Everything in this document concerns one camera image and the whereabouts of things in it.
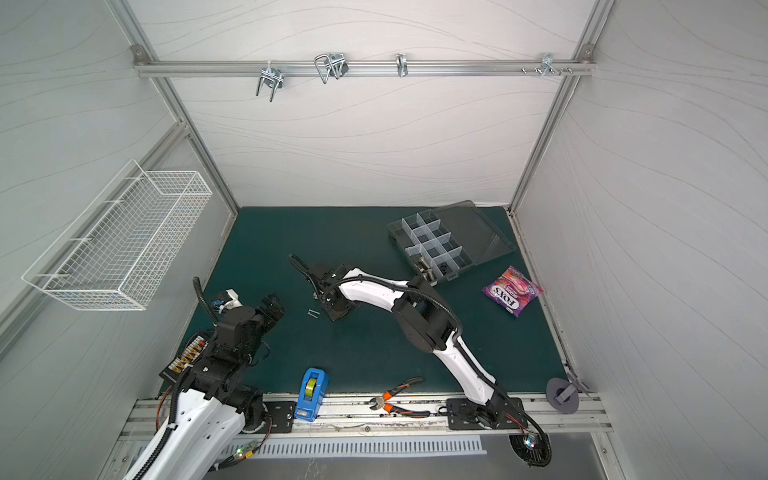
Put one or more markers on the grey tape spool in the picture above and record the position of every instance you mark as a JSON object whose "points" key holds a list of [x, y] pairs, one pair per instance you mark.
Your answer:
{"points": [[562, 395]]}

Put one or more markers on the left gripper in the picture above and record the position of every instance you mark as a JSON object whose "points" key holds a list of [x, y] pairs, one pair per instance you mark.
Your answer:
{"points": [[276, 308]]}

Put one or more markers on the metal U-bolt clamp middle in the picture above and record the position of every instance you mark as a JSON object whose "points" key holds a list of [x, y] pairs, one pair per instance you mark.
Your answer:
{"points": [[331, 65]]}

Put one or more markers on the metal U-bolt clamp left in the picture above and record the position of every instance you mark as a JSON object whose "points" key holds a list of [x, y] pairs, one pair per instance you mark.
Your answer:
{"points": [[271, 80]]}

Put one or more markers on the metal u-bolt clamp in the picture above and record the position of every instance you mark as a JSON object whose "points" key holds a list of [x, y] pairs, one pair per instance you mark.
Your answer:
{"points": [[271, 80], [331, 65]]}

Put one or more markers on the metal hook clamp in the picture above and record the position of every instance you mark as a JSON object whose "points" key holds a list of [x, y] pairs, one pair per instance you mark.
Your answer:
{"points": [[401, 65]]}

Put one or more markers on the aluminium crossbar rail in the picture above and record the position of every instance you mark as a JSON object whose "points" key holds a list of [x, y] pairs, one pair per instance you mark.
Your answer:
{"points": [[357, 68]]}

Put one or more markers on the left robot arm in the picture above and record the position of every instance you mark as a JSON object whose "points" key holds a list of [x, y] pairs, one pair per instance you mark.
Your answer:
{"points": [[210, 403]]}

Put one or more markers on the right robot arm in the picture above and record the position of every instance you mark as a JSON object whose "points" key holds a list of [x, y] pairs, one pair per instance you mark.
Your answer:
{"points": [[428, 323]]}

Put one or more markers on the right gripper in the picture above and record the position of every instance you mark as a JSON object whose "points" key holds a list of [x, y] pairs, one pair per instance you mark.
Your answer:
{"points": [[323, 283]]}

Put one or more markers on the clear compartment organizer box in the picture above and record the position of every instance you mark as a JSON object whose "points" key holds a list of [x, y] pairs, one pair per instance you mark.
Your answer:
{"points": [[449, 240]]}

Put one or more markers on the metal bracket right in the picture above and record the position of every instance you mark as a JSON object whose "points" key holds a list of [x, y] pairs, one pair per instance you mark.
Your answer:
{"points": [[547, 67]]}

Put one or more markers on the blue tape dispenser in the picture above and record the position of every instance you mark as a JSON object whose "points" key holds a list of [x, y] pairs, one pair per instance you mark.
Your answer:
{"points": [[311, 394]]}

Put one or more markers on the screwdriver bit set case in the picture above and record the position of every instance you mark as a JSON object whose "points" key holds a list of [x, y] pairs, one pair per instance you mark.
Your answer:
{"points": [[186, 357]]}

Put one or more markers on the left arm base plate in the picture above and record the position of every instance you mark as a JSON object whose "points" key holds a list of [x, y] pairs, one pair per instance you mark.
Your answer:
{"points": [[276, 416]]}

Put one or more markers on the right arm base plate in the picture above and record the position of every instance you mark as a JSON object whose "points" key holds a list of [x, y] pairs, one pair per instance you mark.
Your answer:
{"points": [[464, 415]]}

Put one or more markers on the pink Fox's candy bag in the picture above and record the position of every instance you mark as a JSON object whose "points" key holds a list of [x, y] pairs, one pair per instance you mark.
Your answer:
{"points": [[513, 291]]}

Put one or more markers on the white wire basket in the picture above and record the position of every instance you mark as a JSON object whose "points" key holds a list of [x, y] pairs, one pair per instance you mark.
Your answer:
{"points": [[114, 255]]}

